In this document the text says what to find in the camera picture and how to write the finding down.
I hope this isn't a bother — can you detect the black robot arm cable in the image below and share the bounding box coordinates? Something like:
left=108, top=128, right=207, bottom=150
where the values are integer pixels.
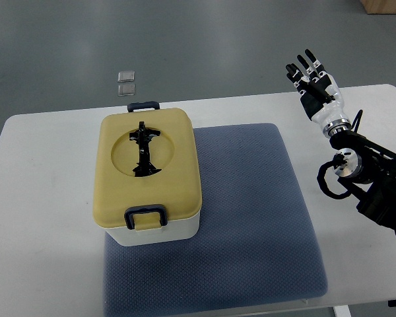
left=317, top=110, right=364, bottom=200

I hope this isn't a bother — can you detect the wooden box corner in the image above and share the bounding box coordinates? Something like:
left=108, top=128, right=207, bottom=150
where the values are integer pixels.
left=360, top=0, right=396, bottom=15

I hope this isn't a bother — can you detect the blue grey fabric mat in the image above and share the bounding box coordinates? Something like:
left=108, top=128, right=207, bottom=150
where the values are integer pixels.
left=104, top=123, right=327, bottom=316

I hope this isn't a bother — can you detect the front dark blue latch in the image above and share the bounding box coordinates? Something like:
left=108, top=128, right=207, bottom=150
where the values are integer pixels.
left=124, top=204, right=168, bottom=231

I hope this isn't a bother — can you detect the dark blue latch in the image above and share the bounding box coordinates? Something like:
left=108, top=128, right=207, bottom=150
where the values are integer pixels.
left=124, top=204, right=168, bottom=231
left=127, top=101, right=160, bottom=112

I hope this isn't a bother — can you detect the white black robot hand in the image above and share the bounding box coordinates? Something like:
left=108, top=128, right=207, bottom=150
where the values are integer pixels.
left=286, top=49, right=351, bottom=138

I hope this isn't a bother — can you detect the yellow storage box lid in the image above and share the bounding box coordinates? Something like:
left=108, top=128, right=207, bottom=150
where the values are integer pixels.
left=92, top=108, right=202, bottom=229

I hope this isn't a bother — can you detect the rear dark blue latch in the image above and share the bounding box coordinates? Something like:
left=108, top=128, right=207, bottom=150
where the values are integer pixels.
left=127, top=101, right=160, bottom=112

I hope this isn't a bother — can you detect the upper silver floor plate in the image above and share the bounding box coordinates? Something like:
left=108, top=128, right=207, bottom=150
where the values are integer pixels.
left=117, top=70, right=135, bottom=83

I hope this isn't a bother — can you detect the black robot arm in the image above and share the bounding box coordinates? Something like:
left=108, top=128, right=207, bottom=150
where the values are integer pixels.
left=317, top=130, right=396, bottom=236

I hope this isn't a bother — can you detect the white storage box base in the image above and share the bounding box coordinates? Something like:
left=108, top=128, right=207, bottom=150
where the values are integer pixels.
left=104, top=211, right=201, bottom=246

